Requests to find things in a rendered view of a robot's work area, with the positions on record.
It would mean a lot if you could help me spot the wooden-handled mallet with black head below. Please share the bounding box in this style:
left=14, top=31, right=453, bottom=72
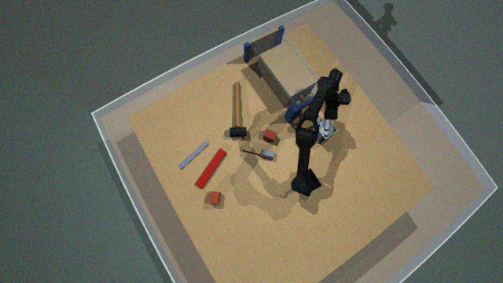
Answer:
left=229, top=82, right=247, bottom=137

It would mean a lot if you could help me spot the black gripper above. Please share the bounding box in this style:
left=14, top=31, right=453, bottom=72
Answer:
left=325, top=86, right=339, bottom=119

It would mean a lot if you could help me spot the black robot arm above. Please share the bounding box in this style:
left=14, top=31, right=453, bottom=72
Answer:
left=292, top=68, right=351, bottom=196

